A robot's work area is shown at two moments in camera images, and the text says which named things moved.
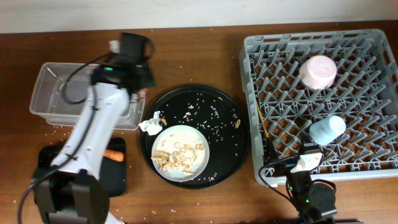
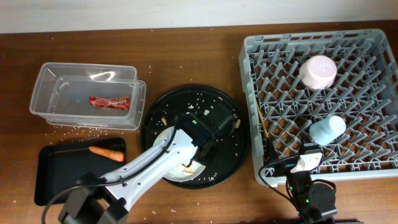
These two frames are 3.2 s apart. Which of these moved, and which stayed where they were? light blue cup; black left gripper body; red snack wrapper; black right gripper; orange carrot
Moved: black left gripper body; red snack wrapper
Stayed: black right gripper; light blue cup; orange carrot
